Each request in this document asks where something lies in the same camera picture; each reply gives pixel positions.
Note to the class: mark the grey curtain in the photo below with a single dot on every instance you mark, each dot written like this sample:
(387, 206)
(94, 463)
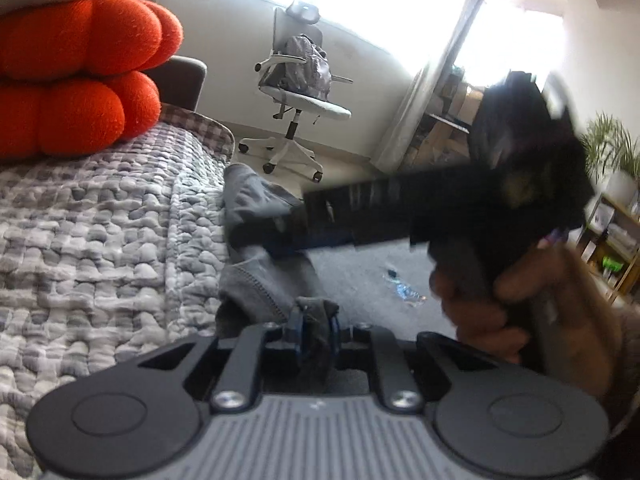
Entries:
(430, 95)

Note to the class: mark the green potted plant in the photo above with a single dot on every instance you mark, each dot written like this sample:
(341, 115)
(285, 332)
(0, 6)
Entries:
(610, 145)

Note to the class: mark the person's right hand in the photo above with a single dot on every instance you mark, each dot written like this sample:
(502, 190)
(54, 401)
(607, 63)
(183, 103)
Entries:
(575, 310)

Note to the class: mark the light grey quilted blanket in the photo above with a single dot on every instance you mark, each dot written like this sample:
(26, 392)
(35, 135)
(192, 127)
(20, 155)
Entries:
(195, 260)

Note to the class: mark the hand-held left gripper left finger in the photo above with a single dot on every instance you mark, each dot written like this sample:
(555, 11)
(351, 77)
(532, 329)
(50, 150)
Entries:
(296, 340)

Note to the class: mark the person's right forearm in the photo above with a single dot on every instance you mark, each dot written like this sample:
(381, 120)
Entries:
(627, 370)

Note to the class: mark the grey checked quilted blanket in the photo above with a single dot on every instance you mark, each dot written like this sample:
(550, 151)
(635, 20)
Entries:
(75, 240)

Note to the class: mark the wooden shelf rack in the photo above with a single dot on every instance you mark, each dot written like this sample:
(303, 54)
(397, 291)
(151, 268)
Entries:
(615, 250)

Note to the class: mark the grey office chair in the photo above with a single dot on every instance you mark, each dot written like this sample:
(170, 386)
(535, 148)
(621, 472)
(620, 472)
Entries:
(300, 105)

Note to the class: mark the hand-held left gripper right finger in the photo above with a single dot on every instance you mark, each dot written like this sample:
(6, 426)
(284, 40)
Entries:
(335, 337)

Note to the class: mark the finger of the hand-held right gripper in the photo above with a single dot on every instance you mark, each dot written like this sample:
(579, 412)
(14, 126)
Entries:
(270, 235)

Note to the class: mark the grey shirt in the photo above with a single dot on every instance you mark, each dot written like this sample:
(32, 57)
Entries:
(350, 285)

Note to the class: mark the grey backpack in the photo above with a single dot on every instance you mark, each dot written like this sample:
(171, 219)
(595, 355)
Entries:
(305, 67)

